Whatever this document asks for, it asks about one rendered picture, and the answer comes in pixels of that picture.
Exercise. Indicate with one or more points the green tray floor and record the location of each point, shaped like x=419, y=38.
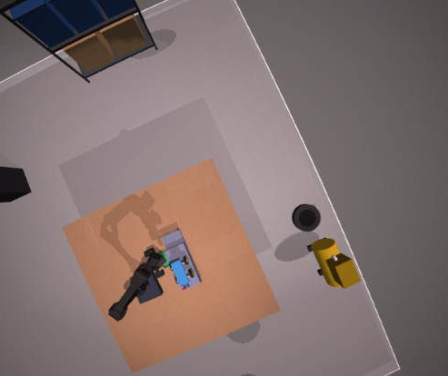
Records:
x=167, y=260

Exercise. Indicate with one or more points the blue wheeled trolley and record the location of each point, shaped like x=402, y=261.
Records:
x=181, y=276

